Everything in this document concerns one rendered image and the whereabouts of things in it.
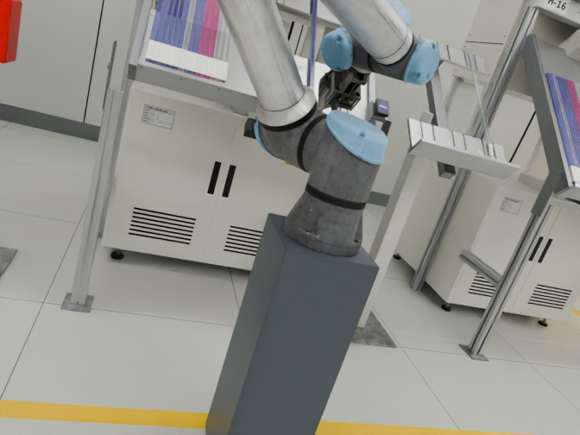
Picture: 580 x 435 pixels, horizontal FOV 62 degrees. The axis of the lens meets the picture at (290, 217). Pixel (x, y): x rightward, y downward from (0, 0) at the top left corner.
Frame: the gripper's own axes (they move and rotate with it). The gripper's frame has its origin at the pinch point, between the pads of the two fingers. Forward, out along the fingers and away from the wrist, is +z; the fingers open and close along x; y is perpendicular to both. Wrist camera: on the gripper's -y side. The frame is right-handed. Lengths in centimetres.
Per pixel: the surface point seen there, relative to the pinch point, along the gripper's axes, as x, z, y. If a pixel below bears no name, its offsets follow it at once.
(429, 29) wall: 127, 112, -180
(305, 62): -2.0, 9.9, -20.8
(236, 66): -22.3, 9.9, -12.1
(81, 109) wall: -83, 189, -98
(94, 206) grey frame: -51, 38, 25
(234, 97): -21.6, 10.4, -2.2
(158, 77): -41.6, 10.9, -2.2
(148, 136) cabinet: -41, 48, -6
